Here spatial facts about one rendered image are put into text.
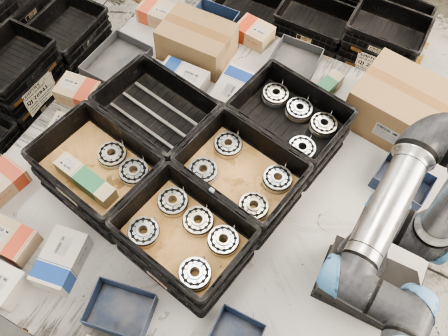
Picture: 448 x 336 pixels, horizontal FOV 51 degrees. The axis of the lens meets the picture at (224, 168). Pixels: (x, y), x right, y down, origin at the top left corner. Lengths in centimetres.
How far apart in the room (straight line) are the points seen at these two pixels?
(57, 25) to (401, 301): 241
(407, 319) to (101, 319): 102
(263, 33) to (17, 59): 124
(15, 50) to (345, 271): 212
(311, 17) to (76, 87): 149
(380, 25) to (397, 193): 188
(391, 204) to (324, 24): 200
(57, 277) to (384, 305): 105
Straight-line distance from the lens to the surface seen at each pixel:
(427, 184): 197
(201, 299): 138
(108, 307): 164
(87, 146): 176
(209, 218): 154
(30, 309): 171
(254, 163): 168
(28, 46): 266
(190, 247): 154
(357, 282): 92
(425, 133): 106
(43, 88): 255
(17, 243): 172
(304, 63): 218
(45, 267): 164
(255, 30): 219
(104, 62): 218
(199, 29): 205
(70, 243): 165
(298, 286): 166
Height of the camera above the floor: 227
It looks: 60 degrees down
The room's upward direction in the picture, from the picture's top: 4 degrees clockwise
